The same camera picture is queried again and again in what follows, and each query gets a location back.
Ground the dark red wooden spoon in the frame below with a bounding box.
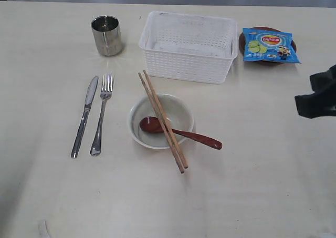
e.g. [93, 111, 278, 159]
[139, 116, 223, 150]

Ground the blue chips bag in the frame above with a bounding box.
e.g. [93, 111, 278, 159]
[241, 27, 301, 64]

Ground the silver table knife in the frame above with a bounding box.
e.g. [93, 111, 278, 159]
[70, 76, 99, 159]

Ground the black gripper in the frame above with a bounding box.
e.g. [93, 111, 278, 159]
[295, 65, 335, 119]

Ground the white speckled ceramic bowl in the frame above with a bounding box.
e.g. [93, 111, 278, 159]
[127, 94, 194, 150]

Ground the brown round plate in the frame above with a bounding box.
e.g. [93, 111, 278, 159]
[238, 26, 299, 66]

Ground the white perforated plastic basket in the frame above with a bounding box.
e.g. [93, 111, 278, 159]
[139, 11, 238, 84]

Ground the silver fork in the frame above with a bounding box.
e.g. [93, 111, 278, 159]
[90, 73, 114, 156]

